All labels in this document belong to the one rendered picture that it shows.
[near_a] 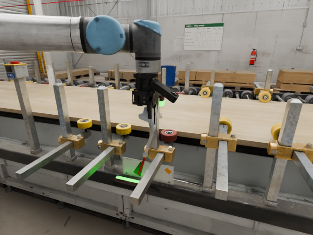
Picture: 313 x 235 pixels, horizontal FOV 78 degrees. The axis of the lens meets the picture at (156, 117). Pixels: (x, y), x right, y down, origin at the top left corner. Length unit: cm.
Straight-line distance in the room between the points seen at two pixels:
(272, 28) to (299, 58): 131
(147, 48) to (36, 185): 168
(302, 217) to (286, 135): 33
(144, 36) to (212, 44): 726
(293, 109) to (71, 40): 70
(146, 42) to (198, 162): 71
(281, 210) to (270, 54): 714
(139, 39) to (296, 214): 86
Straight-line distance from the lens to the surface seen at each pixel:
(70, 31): 55
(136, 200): 66
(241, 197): 95
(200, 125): 107
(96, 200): 170
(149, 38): 67
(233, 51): 784
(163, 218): 150
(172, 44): 827
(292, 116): 79
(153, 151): 88
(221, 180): 58
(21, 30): 59
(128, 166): 98
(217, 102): 75
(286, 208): 99
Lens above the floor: 130
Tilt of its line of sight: 20 degrees down
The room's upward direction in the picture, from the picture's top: straight up
